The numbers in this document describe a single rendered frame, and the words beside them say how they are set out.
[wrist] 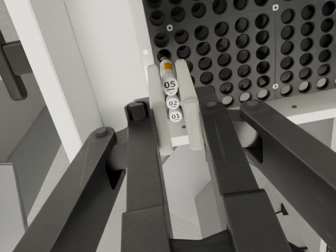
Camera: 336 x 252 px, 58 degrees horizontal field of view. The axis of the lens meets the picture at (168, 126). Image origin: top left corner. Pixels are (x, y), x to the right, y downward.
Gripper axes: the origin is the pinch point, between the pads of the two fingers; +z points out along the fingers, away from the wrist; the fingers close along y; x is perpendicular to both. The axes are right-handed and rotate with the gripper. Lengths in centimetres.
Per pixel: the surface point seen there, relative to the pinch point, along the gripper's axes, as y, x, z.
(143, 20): -1.4, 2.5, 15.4
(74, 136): -9.4, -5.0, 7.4
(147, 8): -0.7, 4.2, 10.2
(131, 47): -3.3, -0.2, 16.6
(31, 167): -38, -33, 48
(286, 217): 51, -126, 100
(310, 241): 23, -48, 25
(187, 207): -1, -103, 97
